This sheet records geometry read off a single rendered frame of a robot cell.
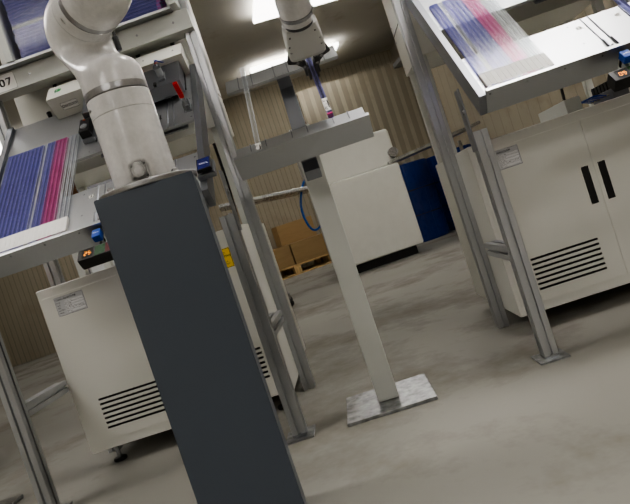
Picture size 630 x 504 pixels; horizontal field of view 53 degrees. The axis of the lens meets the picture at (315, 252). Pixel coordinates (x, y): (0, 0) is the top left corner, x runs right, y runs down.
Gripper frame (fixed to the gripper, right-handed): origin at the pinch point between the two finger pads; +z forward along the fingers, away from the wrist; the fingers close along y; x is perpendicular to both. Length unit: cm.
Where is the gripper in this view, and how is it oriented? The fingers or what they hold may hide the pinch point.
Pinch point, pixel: (312, 69)
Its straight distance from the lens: 178.9
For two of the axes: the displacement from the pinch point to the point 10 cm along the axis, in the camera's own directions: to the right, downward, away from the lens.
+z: 2.3, 5.6, 8.0
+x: 2.2, 7.7, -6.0
